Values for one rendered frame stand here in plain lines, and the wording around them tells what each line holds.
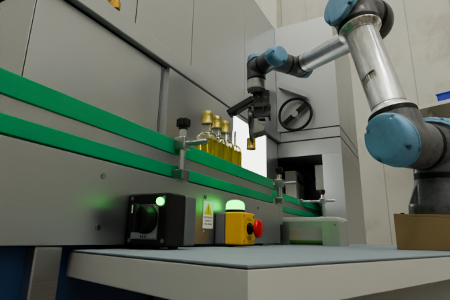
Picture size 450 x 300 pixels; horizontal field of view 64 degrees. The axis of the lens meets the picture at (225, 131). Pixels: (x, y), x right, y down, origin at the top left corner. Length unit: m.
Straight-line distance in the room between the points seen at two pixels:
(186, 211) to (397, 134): 0.50
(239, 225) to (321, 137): 1.42
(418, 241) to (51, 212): 0.76
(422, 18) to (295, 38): 2.06
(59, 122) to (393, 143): 0.67
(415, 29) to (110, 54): 3.56
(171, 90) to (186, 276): 0.96
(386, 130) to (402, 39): 3.41
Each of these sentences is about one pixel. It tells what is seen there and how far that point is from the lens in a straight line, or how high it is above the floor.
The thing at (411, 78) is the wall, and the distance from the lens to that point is 4.06.
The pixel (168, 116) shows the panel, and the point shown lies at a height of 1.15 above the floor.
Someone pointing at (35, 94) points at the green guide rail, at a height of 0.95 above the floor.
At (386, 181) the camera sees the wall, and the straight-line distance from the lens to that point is 3.92.
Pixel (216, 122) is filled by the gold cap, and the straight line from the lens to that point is 1.20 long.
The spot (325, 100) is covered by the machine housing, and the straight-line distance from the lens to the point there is 2.23.
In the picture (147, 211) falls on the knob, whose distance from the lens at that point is 0.56.
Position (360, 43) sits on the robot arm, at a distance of 1.03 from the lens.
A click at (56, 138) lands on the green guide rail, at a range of 0.55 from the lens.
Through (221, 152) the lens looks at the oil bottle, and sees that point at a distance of 1.17.
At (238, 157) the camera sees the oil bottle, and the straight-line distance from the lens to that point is 1.28.
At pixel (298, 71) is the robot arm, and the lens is 1.44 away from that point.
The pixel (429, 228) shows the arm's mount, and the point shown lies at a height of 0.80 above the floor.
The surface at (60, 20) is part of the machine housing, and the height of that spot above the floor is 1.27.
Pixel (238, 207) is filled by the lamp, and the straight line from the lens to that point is 0.84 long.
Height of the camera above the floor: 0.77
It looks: 17 degrees up
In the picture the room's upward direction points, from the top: 1 degrees clockwise
